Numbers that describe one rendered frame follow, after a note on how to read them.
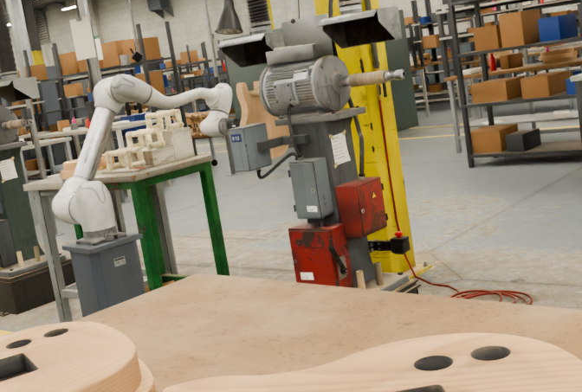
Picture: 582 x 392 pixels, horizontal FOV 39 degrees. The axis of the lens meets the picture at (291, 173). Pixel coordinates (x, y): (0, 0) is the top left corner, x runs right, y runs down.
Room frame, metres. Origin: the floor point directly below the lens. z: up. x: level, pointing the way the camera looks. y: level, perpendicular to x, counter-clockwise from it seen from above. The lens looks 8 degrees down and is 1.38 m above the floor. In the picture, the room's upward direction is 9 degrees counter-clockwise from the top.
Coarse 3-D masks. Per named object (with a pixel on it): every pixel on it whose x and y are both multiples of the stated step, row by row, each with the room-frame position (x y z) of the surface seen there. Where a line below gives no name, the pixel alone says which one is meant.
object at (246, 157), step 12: (240, 132) 3.70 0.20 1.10; (252, 132) 3.73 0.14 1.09; (264, 132) 3.80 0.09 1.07; (240, 144) 3.71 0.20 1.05; (252, 144) 3.72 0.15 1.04; (240, 156) 3.72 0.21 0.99; (252, 156) 3.71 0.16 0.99; (264, 156) 3.78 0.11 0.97; (288, 156) 3.76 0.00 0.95; (240, 168) 3.73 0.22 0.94; (252, 168) 3.70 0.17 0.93
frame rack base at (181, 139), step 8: (184, 128) 4.66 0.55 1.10; (144, 136) 4.74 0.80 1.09; (152, 136) 4.69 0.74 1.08; (168, 136) 4.60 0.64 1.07; (176, 136) 4.61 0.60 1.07; (184, 136) 4.65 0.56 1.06; (168, 144) 4.61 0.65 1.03; (176, 144) 4.60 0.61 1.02; (184, 144) 4.65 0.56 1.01; (192, 144) 4.69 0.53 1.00; (176, 152) 4.59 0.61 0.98; (184, 152) 4.64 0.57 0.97; (192, 152) 4.68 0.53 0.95; (176, 160) 4.58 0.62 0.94
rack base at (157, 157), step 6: (144, 150) 4.56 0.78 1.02; (150, 150) 4.50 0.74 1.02; (156, 150) 4.49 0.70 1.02; (162, 150) 4.52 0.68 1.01; (168, 150) 4.55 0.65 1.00; (132, 156) 4.57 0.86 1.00; (144, 156) 4.50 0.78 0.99; (150, 156) 4.47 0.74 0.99; (156, 156) 4.48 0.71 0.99; (162, 156) 4.51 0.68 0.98; (168, 156) 4.55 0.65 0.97; (174, 156) 4.58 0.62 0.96; (150, 162) 4.48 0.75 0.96; (156, 162) 4.48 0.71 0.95; (162, 162) 4.51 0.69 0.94; (168, 162) 4.54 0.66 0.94
